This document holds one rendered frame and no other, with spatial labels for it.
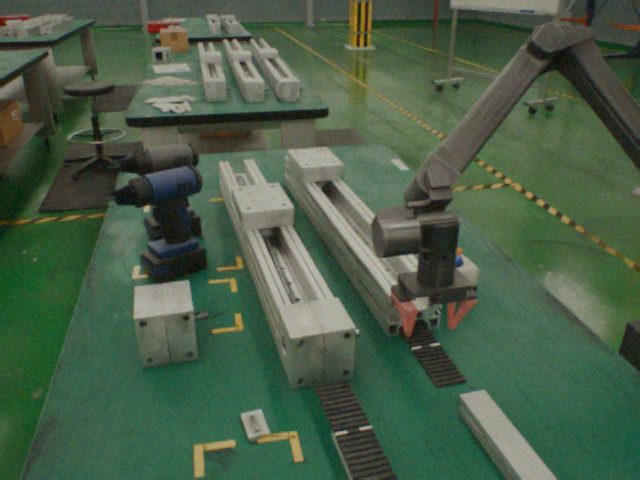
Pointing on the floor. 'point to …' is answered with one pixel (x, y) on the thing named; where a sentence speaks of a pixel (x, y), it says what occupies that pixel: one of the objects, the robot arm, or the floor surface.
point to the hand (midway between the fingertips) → (429, 327)
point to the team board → (508, 12)
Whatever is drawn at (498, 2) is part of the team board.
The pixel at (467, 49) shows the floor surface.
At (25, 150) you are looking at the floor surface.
